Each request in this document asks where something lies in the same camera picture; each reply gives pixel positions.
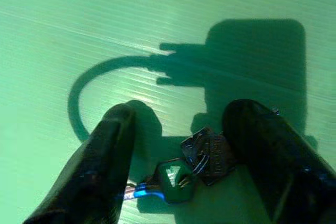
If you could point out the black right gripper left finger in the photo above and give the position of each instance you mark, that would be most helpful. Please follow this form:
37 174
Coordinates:
102 166

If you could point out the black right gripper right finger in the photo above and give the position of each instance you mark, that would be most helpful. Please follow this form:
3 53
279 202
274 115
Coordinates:
275 161

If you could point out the green-headed key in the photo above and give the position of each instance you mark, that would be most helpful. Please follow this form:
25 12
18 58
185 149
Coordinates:
173 179

